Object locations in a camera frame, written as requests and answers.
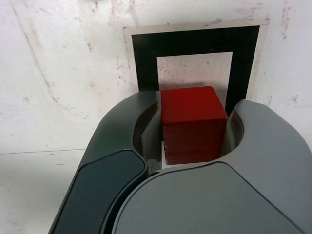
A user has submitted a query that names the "red cube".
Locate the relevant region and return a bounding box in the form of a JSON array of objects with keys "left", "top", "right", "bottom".
[{"left": 160, "top": 86, "right": 229, "bottom": 165}]

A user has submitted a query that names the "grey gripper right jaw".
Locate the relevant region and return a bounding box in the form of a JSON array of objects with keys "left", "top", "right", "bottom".
[{"left": 107, "top": 99, "right": 312, "bottom": 234}]

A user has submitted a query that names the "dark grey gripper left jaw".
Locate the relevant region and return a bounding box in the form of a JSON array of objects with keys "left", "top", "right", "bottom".
[{"left": 48, "top": 90, "right": 163, "bottom": 234}]

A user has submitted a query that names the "black tape square outline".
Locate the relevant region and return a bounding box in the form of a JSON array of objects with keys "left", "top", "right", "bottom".
[{"left": 131, "top": 25, "right": 260, "bottom": 113}]

